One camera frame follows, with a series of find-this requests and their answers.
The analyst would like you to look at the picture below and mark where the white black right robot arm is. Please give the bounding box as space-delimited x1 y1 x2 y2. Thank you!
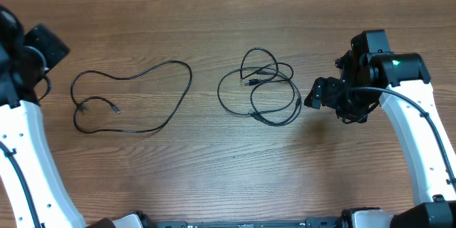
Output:
304 29 455 228

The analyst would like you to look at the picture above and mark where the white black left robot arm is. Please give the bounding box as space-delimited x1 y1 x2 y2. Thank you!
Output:
1 6 87 227

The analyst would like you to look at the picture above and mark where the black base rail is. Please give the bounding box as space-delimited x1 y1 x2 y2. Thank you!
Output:
145 217 347 228

